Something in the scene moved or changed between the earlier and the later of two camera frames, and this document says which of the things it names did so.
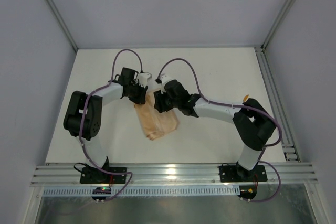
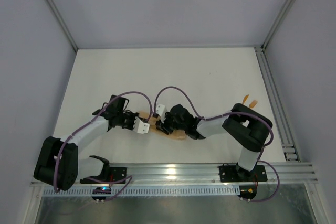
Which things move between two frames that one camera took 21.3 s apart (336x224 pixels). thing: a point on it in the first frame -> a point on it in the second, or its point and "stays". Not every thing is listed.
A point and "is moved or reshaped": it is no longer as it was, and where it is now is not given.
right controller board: x=247 y=192 stays
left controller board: x=101 y=190 stays
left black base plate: x=96 y=175 stays
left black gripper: x=139 y=95 -> x=130 y=122
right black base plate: x=238 y=173 stays
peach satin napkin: x=155 y=123 is moved or reshaped
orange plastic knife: x=245 y=97 stays
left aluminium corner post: x=55 y=8 stays
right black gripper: x=160 y=100 -> x=165 y=125
